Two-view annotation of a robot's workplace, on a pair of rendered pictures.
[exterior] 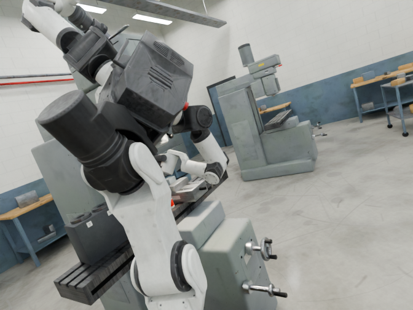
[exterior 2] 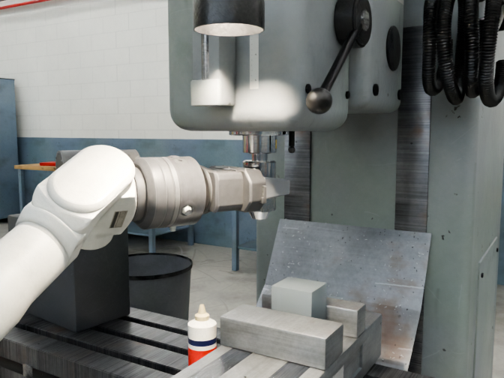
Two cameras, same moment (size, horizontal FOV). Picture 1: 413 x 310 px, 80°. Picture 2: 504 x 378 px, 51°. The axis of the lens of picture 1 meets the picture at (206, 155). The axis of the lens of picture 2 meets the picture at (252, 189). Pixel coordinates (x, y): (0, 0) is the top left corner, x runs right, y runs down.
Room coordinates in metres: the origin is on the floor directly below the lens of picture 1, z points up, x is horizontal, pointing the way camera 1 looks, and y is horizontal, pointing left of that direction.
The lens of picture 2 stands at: (1.41, -0.43, 1.31)
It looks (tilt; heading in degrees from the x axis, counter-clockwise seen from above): 6 degrees down; 87
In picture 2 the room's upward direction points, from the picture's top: straight up
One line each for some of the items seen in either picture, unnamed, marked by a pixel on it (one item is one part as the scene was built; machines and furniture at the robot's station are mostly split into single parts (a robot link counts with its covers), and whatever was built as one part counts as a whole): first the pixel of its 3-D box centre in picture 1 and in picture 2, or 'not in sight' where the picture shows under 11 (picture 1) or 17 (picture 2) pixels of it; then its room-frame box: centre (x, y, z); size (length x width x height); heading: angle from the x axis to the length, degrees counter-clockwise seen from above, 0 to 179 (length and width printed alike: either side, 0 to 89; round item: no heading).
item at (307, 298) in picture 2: (170, 182); (299, 304); (1.51, 0.27, 1.07); 0.06 x 0.05 x 0.06; 146
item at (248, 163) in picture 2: not in sight; (259, 163); (1.46, 0.31, 1.26); 0.05 x 0.05 x 0.01
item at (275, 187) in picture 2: not in sight; (271, 187); (1.47, 0.28, 1.23); 0.06 x 0.02 x 0.03; 31
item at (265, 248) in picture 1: (259, 248); not in sight; (1.18, -0.11, 0.66); 0.16 x 0.12 x 0.12; 56
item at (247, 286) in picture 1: (263, 288); not in sight; (1.05, -0.05, 0.54); 0.22 x 0.06 x 0.06; 56
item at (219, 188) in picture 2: not in sight; (202, 191); (1.38, 0.26, 1.23); 0.13 x 0.12 x 0.10; 121
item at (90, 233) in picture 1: (99, 230); (67, 261); (1.11, 0.59, 1.06); 0.22 x 0.12 x 0.20; 139
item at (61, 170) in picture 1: (119, 229); (383, 343); (1.81, 0.82, 0.78); 0.50 x 0.47 x 1.56; 56
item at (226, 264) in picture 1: (199, 272); not in sight; (1.45, 0.29, 0.46); 0.81 x 0.32 x 0.60; 56
